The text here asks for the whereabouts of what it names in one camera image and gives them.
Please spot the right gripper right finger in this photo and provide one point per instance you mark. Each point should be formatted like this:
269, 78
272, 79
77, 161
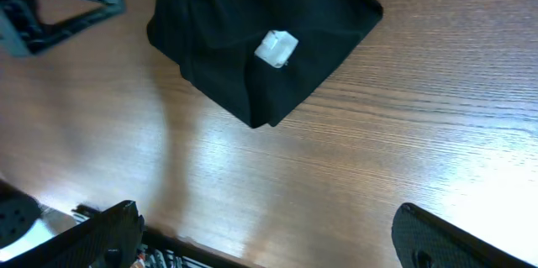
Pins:
423, 240

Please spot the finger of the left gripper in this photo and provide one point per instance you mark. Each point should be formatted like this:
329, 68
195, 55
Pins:
31, 27

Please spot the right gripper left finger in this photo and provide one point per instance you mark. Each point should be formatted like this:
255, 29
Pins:
107, 239

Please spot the black t-shirt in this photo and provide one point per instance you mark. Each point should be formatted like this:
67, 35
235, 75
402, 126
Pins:
259, 59

